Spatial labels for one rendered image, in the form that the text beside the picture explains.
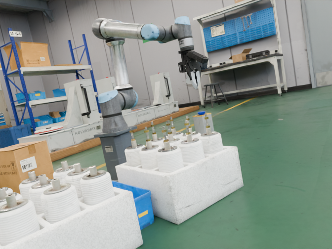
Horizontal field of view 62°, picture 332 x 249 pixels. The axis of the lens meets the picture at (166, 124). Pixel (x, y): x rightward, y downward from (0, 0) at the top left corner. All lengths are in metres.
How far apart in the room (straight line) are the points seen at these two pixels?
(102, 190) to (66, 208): 0.11
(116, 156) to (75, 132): 1.70
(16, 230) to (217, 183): 0.71
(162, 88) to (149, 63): 2.58
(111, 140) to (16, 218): 0.88
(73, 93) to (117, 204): 2.73
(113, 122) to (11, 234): 0.94
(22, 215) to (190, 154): 0.61
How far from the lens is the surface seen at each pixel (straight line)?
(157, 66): 7.27
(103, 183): 0.88
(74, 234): 0.84
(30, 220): 0.83
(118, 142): 1.57
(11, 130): 5.46
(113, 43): 1.72
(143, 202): 1.04
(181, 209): 1.03
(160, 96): 4.84
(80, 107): 3.52
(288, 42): 6.11
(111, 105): 1.59
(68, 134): 3.19
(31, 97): 6.13
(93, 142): 3.30
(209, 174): 1.11
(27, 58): 6.33
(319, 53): 6.03
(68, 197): 0.84
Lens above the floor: 0.47
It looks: 7 degrees down
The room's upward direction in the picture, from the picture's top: 11 degrees counter-clockwise
